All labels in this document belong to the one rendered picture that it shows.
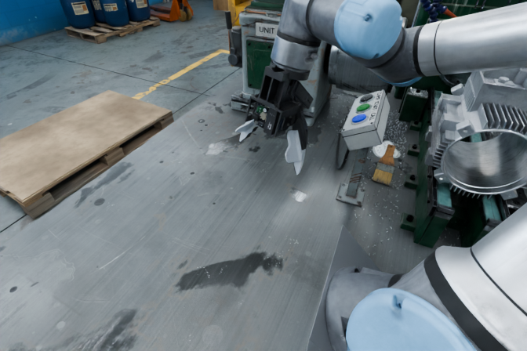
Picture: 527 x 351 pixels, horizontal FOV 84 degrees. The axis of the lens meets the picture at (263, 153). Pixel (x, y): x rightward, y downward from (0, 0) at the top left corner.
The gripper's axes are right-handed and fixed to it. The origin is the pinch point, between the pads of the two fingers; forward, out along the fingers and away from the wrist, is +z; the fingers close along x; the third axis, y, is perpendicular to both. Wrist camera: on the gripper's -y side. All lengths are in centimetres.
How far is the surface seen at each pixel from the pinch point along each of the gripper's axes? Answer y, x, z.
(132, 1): -260, -436, 48
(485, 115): -20.1, 31.5, -19.7
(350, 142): -9.5, 12.5, -7.2
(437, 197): -19.1, 32.8, -0.5
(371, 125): -9.0, 15.0, -12.5
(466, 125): -17.3, 29.5, -17.3
